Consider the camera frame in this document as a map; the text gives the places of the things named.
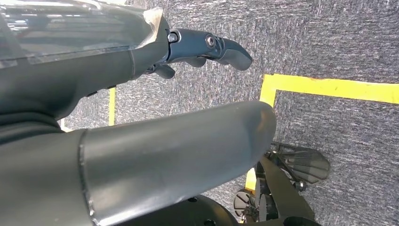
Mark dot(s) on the yellow floor tape square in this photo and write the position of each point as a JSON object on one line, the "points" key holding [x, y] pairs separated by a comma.
{"points": [[311, 85]]}

